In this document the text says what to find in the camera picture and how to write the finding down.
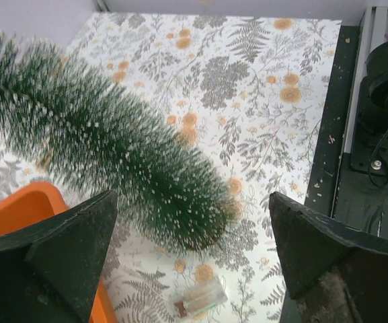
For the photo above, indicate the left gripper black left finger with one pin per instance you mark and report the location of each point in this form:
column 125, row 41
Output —
column 45, row 262

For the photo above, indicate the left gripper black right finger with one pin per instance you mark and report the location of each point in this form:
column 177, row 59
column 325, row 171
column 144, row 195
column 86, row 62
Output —
column 335, row 273

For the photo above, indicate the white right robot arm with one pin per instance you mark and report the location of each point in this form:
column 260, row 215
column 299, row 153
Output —
column 370, row 140

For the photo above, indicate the clear battery box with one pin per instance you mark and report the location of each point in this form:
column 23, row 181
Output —
column 199, row 299

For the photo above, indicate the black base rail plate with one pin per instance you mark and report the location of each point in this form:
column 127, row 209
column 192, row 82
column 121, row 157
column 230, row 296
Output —
column 362, row 199

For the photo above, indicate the floral patterned table mat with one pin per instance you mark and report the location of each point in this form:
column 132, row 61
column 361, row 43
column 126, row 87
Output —
column 249, row 92

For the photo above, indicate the small green christmas tree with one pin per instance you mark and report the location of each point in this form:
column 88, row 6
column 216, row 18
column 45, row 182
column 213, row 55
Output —
column 96, row 136

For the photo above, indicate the orange plastic bin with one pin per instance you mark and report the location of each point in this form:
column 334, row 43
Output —
column 29, row 208

